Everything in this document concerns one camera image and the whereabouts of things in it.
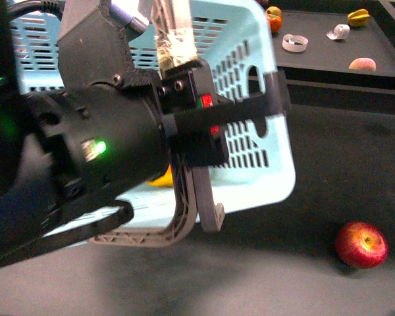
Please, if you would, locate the yellow star fruit far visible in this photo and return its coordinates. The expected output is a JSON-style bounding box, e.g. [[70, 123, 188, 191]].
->
[[347, 9, 370, 28]]

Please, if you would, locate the pink peach right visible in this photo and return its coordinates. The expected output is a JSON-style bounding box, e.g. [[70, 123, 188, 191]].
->
[[348, 57, 377, 72]]

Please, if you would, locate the light blue plastic shopping basket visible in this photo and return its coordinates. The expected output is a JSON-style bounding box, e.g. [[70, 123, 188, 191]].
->
[[11, 1, 296, 228]]

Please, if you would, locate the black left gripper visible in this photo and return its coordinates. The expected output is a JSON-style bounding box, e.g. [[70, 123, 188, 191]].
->
[[16, 1, 229, 216]]

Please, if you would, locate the red apple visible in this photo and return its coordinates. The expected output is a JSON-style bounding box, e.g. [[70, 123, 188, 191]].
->
[[334, 221, 389, 269]]

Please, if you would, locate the yellow red mango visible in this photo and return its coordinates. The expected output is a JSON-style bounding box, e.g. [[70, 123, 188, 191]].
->
[[146, 165, 174, 188]]

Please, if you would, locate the orange persimmon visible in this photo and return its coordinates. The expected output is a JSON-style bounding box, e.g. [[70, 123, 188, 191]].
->
[[267, 15, 282, 34]]

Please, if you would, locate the white tape roll front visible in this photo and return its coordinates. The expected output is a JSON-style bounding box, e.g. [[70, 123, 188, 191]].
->
[[282, 34, 309, 53]]

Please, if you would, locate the grey basket handle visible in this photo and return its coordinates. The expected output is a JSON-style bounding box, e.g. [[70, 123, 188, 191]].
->
[[87, 0, 225, 248]]

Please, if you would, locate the white tape roll far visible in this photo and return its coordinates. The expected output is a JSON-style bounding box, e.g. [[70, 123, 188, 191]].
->
[[327, 24, 350, 40]]

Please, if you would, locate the black fruit display table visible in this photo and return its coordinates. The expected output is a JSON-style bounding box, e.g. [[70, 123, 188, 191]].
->
[[261, 1, 395, 90]]

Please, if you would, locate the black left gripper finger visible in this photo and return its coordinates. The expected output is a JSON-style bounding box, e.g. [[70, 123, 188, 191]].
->
[[174, 70, 290, 134]]

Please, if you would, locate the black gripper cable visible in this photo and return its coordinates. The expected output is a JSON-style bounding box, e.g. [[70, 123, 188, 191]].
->
[[0, 200, 135, 271]]

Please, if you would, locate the white tape roll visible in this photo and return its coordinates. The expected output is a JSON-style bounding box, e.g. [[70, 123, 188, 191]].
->
[[327, 24, 350, 40], [282, 34, 309, 53]]

